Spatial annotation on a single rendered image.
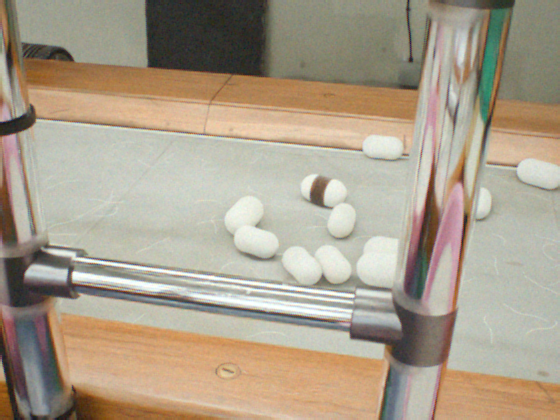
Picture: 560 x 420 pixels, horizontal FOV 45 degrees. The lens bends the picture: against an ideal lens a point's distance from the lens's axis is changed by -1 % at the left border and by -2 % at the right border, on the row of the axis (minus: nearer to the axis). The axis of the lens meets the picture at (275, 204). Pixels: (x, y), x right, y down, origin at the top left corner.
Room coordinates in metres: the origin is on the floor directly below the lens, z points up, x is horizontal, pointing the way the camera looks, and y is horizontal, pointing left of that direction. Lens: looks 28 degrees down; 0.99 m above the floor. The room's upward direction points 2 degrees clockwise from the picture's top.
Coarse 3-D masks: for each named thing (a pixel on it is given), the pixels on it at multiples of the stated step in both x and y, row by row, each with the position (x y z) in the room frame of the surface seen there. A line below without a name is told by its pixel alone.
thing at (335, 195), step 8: (312, 176) 0.47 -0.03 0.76; (304, 184) 0.47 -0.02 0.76; (328, 184) 0.46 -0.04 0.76; (336, 184) 0.46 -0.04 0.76; (304, 192) 0.46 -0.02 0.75; (328, 192) 0.45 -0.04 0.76; (336, 192) 0.45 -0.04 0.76; (344, 192) 0.46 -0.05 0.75; (328, 200) 0.45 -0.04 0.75; (336, 200) 0.45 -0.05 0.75; (344, 200) 0.46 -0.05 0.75
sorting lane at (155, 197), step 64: (64, 128) 0.60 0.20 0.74; (128, 128) 0.60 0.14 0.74; (64, 192) 0.47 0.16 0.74; (128, 192) 0.47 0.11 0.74; (192, 192) 0.48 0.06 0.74; (256, 192) 0.48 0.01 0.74; (384, 192) 0.49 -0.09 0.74; (512, 192) 0.49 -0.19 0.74; (128, 256) 0.38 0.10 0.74; (192, 256) 0.39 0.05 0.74; (256, 256) 0.39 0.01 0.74; (512, 256) 0.40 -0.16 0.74; (128, 320) 0.32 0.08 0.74; (192, 320) 0.32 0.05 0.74; (512, 320) 0.33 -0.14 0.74
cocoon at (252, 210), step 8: (240, 200) 0.43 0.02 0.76; (248, 200) 0.43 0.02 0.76; (256, 200) 0.43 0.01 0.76; (232, 208) 0.42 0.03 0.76; (240, 208) 0.42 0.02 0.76; (248, 208) 0.42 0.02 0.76; (256, 208) 0.42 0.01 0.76; (232, 216) 0.41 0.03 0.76; (240, 216) 0.41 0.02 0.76; (248, 216) 0.41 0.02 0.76; (256, 216) 0.42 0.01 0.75; (232, 224) 0.41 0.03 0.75; (240, 224) 0.41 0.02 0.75; (248, 224) 0.41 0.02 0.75; (256, 224) 0.42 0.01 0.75; (232, 232) 0.41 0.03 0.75
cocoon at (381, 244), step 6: (372, 240) 0.38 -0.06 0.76; (378, 240) 0.38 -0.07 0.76; (384, 240) 0.38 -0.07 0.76; (390, 240) 0.38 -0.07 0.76; (396, 240) 0.38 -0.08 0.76; (366, 246) 0.38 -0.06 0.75; (372, 246) 0.38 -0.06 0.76; (378, 246) 0.38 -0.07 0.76; (384, 246) 0.38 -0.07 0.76; (390, 246) 0.38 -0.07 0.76; (396, 246) 0.38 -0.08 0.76; (366, 252) 0.38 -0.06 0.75; (384, 252) 0.37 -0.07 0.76; (390, 252) 0.37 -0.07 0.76; (396, 252) 0.37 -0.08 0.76
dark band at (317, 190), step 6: (318, 180) 0.46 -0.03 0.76; (324, 180) 0.46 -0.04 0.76; (330, 180) 0.46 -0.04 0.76; (312, 186) 0.46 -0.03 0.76; (318, 186) 0.46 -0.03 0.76; (324, 186) 0.46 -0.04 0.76; (312, 192) 0.46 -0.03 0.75; (318, 192) 0.46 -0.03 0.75; (324, 192) 0.46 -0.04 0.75; (312, 198) 0.46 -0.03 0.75; (318, 198) 0.46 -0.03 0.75; (324, 198) 0.45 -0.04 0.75; (324, 204) 0.46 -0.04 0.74
